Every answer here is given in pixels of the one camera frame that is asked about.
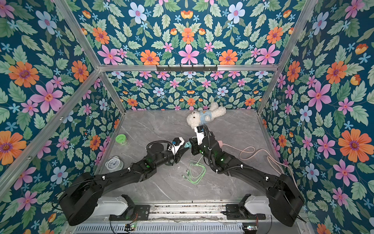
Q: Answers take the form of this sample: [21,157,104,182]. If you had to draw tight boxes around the green charging cable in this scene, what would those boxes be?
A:
[182,154,206,185]

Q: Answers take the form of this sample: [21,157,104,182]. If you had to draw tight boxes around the teal charger adapter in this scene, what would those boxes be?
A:
[184,141,191,148]

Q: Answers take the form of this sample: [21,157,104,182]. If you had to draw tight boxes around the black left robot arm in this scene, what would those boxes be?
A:
[58,140,191,226]

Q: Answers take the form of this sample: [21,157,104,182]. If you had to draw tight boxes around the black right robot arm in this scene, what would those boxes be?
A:
[189,135,305,227]

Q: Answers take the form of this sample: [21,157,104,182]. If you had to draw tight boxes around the white teddy bear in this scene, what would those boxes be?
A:
[186,102,227,129]

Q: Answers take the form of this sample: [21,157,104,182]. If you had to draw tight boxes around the white alarm clock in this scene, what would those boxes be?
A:
[105,156,124,172]

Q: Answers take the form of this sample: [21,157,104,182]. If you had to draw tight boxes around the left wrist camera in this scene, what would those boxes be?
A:
[170,137,185,156]

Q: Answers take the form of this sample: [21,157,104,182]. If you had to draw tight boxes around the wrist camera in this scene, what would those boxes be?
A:
[194,125,206,145]
[170,137,185,156]

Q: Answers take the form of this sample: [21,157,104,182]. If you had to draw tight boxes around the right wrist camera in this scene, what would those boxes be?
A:
[194,125,206,145]

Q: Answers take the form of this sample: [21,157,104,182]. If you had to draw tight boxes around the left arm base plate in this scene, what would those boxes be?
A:
[110,205,151,221]

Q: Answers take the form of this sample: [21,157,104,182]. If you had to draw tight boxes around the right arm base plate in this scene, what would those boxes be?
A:
[221,204,266,221]

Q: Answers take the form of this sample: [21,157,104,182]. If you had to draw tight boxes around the black hook rail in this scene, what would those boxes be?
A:
[156,65,218,72]

